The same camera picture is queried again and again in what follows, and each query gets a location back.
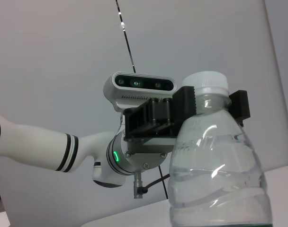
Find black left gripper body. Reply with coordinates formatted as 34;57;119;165
123;98;183;143

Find clear water bottle green label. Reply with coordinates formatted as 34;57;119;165
168;70;274;227

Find left gripper cable with connector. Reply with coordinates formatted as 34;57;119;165
133;165;171;200

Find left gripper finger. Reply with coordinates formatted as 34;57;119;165
148;86;198;126
228;89;252;126

